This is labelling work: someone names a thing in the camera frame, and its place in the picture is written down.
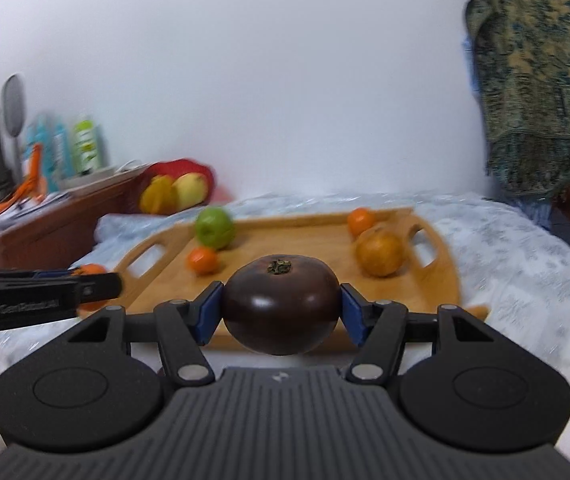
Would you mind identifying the blue spray bottle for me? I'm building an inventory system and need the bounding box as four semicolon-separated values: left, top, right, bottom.
26;114;58;194
53;120;75;180

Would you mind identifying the orange cable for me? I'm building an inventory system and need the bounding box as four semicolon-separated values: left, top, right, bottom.
0;143;49;229

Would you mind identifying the white tray on cabinet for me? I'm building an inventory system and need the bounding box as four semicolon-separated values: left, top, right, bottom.
58;160;147;196

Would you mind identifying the wooden serving tray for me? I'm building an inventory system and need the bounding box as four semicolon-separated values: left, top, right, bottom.
110;207;463;314

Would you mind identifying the dark purple round fruit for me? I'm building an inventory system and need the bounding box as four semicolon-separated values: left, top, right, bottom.
221;255;341;356

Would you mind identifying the green patterned fringed blanket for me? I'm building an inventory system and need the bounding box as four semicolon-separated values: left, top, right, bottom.
465;0;570;196

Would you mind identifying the small orange tangerine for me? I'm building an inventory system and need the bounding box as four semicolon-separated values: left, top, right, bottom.
186;246;220;276

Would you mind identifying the grey round mirror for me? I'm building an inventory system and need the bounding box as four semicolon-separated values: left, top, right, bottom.
1;74;26;183

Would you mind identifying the red fruit basket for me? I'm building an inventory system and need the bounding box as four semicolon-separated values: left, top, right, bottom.
136;158;215;216

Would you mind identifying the small tangerine far right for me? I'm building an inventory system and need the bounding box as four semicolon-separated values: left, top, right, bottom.
347;207;377;240

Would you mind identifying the white snowflake tablecloth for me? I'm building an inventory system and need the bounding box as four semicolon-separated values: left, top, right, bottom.
0;190;570;470

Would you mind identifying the green apple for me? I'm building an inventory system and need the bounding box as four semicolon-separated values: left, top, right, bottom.
195;206;235;250

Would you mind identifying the yellow mango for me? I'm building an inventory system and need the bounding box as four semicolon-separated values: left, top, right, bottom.
172;172;209;210

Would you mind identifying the green white spray bottle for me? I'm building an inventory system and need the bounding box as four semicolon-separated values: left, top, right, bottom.
74;116;101;174

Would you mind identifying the yellow starfruit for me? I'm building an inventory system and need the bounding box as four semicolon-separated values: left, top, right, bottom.
139;176;178;216

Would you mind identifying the golden brown pomegranate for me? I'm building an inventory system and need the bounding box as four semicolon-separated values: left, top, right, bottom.
355;226;407;278

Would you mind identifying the red wooden cabinet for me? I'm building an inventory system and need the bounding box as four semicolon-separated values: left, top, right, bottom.
0;169;141;270

